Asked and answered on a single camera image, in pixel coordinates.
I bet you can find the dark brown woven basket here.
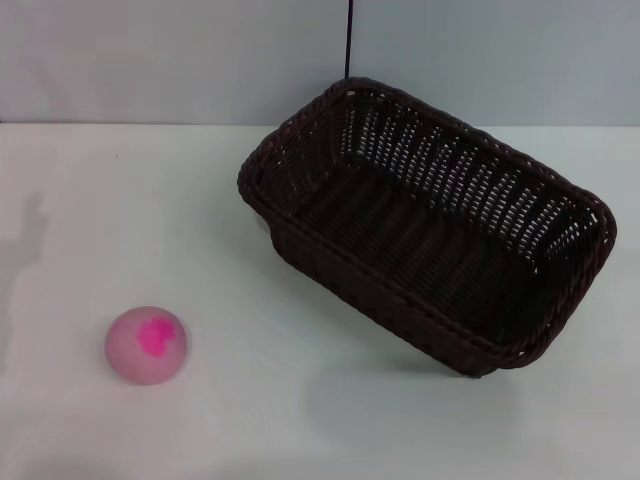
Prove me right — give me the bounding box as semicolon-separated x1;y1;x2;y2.
235;76;619;380

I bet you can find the pink ball with magenta patch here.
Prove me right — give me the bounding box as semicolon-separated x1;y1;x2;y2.
103;304;190;387

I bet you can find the thin black cable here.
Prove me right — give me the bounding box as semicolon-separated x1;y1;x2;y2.
343;0;354;81

